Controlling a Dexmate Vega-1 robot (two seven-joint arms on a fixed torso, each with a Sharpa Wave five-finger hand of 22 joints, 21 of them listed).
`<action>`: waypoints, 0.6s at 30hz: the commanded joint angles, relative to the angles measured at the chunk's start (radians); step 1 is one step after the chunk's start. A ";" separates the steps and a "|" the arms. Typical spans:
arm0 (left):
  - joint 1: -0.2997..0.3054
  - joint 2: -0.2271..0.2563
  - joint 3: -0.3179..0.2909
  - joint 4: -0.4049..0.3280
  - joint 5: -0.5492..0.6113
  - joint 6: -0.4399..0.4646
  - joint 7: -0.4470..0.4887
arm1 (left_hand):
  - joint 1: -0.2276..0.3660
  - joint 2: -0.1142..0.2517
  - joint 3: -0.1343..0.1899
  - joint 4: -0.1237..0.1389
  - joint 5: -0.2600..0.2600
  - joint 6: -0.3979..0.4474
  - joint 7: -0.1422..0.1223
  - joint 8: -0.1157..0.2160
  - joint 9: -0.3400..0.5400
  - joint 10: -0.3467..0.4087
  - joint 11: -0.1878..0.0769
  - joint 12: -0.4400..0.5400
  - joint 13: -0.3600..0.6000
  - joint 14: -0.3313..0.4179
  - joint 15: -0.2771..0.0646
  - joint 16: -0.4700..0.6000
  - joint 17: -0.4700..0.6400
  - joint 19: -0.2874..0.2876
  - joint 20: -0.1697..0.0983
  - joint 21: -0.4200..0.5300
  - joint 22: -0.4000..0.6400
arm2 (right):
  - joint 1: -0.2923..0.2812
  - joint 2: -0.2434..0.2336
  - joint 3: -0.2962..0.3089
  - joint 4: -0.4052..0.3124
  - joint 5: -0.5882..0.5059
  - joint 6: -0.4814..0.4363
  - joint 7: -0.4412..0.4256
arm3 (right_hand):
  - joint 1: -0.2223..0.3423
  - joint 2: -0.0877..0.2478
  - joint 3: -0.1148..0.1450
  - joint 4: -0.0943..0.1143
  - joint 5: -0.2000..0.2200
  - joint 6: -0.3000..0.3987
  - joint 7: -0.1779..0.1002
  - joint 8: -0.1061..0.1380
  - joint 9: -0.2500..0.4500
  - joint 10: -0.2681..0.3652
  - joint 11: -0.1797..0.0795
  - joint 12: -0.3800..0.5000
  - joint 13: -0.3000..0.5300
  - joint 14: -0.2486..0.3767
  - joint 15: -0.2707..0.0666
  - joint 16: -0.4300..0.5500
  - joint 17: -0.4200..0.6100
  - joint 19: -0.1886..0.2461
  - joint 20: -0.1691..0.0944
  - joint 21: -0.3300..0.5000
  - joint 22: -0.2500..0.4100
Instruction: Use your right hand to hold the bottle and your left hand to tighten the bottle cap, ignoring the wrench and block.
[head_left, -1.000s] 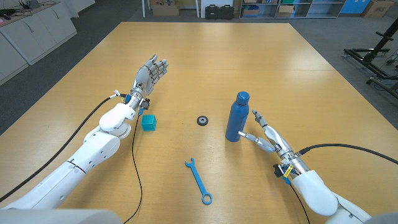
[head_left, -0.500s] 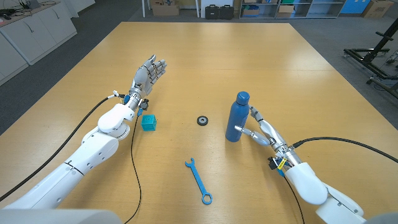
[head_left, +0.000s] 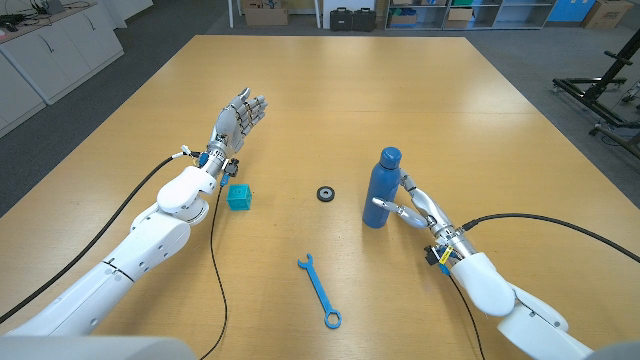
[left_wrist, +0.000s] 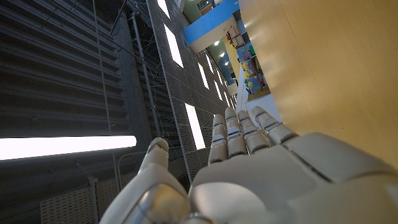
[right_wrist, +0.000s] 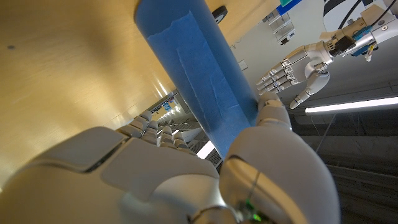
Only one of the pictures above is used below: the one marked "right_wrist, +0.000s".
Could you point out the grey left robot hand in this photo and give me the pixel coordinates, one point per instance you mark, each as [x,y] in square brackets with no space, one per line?
[304,62]

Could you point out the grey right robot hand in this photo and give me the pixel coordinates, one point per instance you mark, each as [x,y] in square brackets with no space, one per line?
[140,174]

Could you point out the blue metal bottle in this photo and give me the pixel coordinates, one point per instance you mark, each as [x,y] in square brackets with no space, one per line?
[199,71]

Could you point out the white backdrop with hand print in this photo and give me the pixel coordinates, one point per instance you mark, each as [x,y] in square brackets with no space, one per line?
[311,28]

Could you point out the teal toy block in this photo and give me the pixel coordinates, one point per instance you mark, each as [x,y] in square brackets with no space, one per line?
[285,2]

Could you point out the blue rectangle sign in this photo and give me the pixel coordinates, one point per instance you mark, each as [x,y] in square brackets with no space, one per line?
[290,9]

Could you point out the long ceiling tube lamp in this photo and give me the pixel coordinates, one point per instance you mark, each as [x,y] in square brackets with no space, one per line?
[351,105]

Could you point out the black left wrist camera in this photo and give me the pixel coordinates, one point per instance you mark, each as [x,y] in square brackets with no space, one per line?
[344,45]

